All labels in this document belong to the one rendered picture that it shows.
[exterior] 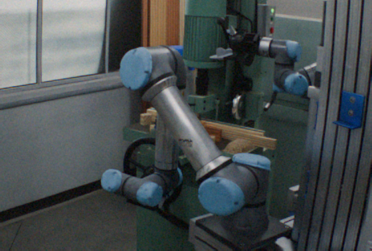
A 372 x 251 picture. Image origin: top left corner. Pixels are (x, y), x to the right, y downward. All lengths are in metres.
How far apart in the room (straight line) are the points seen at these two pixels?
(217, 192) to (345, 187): 0.37
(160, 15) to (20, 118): 1.33
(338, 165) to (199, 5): 0.94
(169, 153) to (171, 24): 2.35
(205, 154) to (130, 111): 2.50
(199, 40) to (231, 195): 0.90
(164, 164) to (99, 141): 2.07
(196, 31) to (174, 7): 1.84
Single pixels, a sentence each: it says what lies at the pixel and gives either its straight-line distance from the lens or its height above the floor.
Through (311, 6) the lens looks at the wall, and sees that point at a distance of 4.36.
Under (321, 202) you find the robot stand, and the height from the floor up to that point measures 0.93.
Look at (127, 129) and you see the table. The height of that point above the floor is 0.89.
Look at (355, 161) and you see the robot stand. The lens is 1.33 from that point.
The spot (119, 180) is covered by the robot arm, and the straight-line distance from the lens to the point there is 1.52.
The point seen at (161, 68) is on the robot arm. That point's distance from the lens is 1.34.
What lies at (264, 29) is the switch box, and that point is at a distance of 2.23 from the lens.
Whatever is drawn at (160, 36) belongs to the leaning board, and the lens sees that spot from 3.65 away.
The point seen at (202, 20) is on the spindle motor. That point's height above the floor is 1.40.
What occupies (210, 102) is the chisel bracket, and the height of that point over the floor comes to 1.04.
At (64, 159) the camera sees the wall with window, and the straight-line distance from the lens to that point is 3.42.
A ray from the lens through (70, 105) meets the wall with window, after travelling 3.35.
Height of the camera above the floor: 1.51
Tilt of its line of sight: 14 degrees down
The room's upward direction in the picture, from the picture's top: 3 degrees clockwise
